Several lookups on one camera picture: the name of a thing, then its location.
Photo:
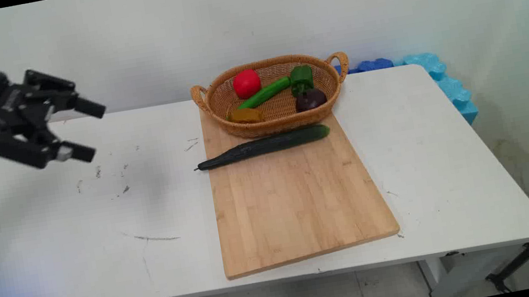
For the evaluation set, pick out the green toy bell pepper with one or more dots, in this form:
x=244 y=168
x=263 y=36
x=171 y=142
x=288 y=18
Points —
x=301 y=79

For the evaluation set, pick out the white table leg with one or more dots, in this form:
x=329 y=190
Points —
x=436 y=278

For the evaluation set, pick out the small light green cucumber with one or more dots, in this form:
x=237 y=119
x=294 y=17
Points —
x=264 y=93

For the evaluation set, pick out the light blue foam mat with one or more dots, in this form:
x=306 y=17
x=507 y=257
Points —
x=448 y=85

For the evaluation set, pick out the dark purple toy eggplant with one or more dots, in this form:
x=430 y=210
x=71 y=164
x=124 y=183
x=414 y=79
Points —
x=310 y=100

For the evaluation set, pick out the red toy tomato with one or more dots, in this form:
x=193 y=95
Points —
x=247 y=83

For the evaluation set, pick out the yellow brown toy potato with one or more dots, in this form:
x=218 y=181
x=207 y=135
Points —
x=245 y=115

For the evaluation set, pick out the wooden cutting board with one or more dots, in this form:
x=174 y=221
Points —
x=299 y=201

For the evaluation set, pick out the dark blue foam mat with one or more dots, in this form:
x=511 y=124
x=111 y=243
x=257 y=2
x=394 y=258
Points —
x=368 y=66

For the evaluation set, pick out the long dark green cucumber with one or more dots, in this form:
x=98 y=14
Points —
x=264 y=147

